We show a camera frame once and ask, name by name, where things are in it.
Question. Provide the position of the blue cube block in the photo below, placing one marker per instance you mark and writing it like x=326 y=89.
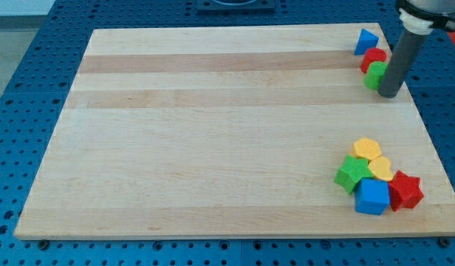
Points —
x=372 y=197

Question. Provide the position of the green star block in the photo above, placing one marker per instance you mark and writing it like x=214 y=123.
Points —
x=351 y=172

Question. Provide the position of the yellow hexagon block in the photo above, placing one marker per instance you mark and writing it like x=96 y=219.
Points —
x=366 y=148

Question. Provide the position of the yellow heart block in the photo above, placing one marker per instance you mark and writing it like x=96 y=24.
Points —
x=381 y=169

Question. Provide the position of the green cylinder block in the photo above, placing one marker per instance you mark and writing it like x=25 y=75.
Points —
x=374 y=74

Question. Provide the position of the red cylinder block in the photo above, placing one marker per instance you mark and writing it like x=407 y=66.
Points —
x=370 y=56

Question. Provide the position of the blue triangular prism block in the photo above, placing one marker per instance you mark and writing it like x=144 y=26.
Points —
x=365 y=41

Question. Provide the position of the red star block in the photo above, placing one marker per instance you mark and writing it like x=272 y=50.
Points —
x=404 y=191

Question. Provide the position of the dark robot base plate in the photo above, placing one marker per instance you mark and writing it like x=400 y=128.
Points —
x=234 y=5

